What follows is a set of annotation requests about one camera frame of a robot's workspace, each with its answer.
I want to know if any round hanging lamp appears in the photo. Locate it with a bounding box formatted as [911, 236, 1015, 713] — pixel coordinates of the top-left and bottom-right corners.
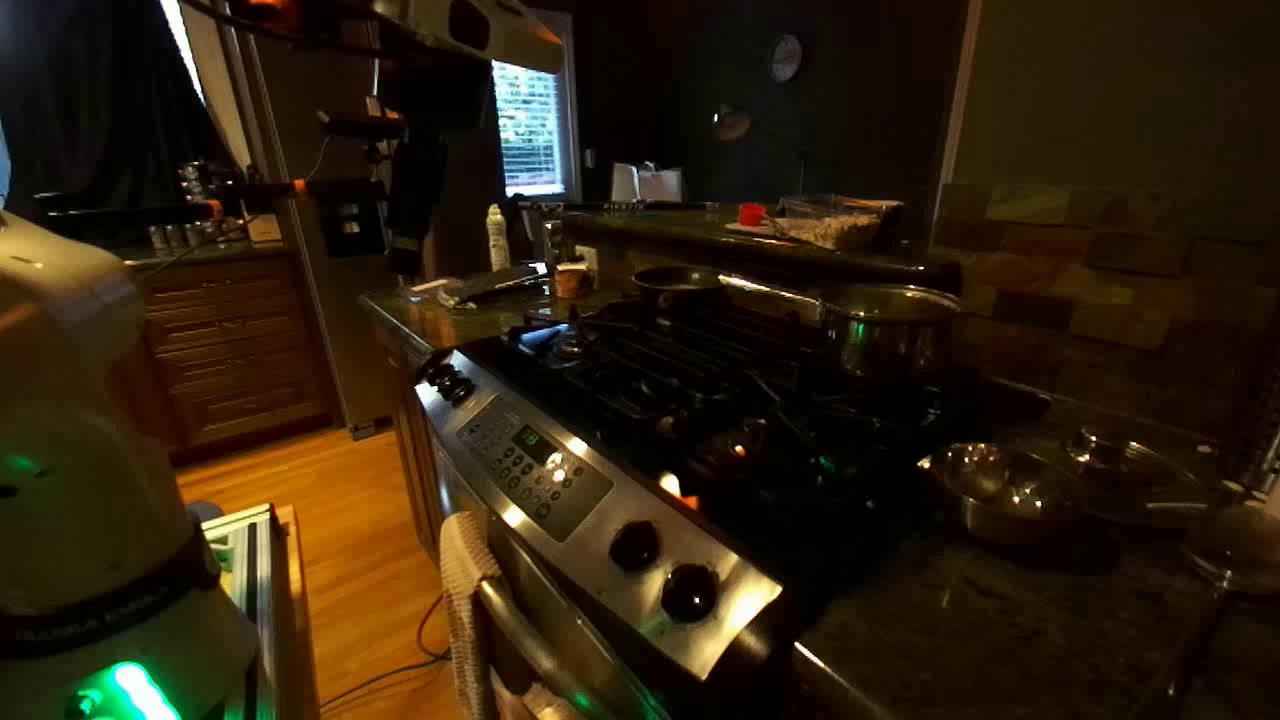
[703, 101, 759, 147]

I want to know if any robot mounting table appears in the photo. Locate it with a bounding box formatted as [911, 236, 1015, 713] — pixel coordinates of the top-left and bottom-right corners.
[196, 502, 324, 720]

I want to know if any wooden kitchen cabinet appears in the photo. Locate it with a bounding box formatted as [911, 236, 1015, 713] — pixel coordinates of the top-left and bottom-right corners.
[125, 244, 346, 456]

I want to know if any black camera on stand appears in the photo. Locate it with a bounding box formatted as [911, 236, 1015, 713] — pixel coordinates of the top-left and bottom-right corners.
[196, 103, 413, 223]

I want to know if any round wall clock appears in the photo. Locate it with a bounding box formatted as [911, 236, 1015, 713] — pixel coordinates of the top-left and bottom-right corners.
[765, 32, 808, 87]

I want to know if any white door frame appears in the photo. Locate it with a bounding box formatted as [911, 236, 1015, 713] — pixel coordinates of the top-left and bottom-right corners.
[157, 0, 266, 176]

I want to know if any container of cereal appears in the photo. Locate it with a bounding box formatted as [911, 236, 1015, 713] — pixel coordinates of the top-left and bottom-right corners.
[798, 198, 911, 256]

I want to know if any white tray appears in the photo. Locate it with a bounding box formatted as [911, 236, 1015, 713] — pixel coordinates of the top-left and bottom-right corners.
[724, 211, 838, 249]

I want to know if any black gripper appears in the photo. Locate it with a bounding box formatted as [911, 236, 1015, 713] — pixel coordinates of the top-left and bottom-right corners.
[386, 123, 455, 271]

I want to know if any shiny steel pan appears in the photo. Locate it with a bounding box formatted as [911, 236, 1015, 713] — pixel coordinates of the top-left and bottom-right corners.
[916, 436, 1094, 553]

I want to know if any white countertop appliance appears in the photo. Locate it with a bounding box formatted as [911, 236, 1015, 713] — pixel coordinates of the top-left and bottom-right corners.
[610, 160, 689, 208]

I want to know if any white bottle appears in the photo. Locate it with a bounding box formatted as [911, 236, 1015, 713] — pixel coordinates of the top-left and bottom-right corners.
[482, 201, 518, 277]

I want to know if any small cup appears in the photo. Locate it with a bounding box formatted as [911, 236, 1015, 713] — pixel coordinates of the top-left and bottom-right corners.
[551, 262, 595, 306]

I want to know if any dark metal ladle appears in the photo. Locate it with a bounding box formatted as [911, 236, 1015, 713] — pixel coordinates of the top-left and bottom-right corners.
[1164, 497, 1280, 713]

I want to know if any stainless steel gas stove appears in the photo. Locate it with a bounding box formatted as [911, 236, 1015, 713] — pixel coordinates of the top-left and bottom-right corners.
[413, 283, 1058, 720]

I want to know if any glass pan lid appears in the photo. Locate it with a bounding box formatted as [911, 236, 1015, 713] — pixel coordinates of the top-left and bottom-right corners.
[1054, 413, 1221, 534]

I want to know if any stainless steel pot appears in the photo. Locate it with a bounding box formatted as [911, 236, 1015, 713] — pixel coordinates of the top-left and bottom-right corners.
[822, 281, 970, 389]

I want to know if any flat metal tray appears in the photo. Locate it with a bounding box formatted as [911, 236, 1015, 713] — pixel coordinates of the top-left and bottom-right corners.
[404, 265, 551, 315]

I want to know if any black frying pan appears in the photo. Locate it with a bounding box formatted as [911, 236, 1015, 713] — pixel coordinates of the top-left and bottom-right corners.
[630, 262, 731, 309]

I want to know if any white dish towel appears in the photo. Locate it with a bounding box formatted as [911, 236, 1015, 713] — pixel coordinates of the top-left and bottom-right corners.
[435, 508, 507, 713]

